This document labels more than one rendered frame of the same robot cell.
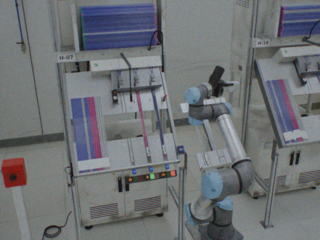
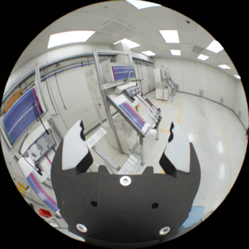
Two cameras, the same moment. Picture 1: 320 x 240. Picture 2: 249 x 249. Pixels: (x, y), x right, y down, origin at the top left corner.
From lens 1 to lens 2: 198 cm
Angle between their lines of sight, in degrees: 29
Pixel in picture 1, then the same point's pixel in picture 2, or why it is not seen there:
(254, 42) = (103, 86)
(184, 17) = (70, 97)
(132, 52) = (32, 128)
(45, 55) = not seen: hidden behind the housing
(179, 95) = not seen: hidden behind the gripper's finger
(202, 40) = (80, 102)
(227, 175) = not seen: outside the picture
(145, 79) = (43, 145)
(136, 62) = (34, 135)
